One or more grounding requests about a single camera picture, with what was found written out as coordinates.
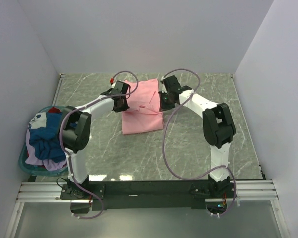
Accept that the teal laundry basket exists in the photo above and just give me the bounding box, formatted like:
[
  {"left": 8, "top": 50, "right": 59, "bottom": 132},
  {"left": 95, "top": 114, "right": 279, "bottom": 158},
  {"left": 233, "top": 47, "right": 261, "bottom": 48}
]
[{"left": 18, "top": 105, "right": 67, "bottom": 176}]

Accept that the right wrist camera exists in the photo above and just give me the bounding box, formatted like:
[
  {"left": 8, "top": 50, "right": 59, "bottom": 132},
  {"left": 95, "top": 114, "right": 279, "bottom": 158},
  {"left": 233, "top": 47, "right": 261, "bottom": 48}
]
[{"left": 161, "top": 75, "right": 192, "bottom": 94}]

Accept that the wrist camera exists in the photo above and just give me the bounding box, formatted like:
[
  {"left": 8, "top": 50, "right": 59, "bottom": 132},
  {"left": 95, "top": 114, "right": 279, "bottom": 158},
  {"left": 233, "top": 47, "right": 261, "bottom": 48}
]
[
  {"left": 110, "top": 78, "right": 130, "bottom": 95},
  {"left": 161, "top": 75, "right": 192, "bottom": 94}
]

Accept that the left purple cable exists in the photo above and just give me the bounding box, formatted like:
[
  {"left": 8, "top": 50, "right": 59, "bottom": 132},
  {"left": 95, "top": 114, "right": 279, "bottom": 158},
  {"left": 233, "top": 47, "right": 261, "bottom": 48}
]
[{"left": 58, "top": 71, "right": 140, "bottom": 220}]

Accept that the red garment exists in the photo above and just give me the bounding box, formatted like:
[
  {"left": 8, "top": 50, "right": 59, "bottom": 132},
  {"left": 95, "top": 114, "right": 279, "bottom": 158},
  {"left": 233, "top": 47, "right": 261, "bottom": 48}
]
[{"left": 48, "top": 107, "right": 62, "bottom": 114}]

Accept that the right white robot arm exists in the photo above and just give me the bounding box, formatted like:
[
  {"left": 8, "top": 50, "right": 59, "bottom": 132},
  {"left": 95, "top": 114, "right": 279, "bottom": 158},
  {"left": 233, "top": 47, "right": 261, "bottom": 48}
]
[{"left": 159, "top": 89, "right": 236, "bottom": 198}]

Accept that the black base beam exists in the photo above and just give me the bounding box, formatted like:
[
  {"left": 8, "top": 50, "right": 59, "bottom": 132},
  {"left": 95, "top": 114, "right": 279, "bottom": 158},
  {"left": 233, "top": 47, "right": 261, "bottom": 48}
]
[{"left": 60, "top": 180, "right": 235, "bottom": 211}]

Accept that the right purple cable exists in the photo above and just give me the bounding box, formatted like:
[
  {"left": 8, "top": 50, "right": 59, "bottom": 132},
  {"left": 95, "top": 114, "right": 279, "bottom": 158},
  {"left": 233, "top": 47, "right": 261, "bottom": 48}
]
[{"left": 161, "top": 68, "right": 238, "bottom": 216}]

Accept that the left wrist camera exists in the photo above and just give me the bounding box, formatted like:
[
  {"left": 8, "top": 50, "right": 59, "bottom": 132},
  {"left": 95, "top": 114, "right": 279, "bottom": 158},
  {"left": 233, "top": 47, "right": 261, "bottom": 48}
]
[{"left": 110, "top": 78, "right": 130, "bottom": 95}]

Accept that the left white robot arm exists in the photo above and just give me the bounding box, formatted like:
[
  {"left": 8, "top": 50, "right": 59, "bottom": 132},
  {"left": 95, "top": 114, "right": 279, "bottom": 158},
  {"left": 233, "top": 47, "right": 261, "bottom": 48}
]
[{"left": 59, "top": 89, "right": 130, "bottom": 199}]

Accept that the blue printed t shirt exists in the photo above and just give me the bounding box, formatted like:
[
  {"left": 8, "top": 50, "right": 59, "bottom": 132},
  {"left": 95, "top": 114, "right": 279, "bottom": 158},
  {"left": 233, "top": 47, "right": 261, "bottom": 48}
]
[{"left": 28, "top": 111, "right": 66, "bottom": 163}]

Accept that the purple cable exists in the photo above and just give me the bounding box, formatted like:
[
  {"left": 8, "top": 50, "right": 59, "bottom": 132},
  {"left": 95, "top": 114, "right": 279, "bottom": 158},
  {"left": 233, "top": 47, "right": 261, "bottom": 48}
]
[
  {"left": 161, "top": 68, "right": 238, "bottom": 216},
  {"left": 58, "top": 71, "right": 140, "bottom": 220}
]

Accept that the lavender t shirt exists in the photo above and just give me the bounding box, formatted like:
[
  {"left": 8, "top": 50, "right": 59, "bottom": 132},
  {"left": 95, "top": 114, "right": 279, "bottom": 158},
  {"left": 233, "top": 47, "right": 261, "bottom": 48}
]
[{"left": 25, "top": 130, "right": 67, "bottom": 171}]

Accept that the pink t shirt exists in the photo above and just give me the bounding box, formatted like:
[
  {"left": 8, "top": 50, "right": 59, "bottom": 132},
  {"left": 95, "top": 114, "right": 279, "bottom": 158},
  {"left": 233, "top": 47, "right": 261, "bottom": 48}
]
[{"left": 122, "top": 79, "right": 164, "bottom": 135}]

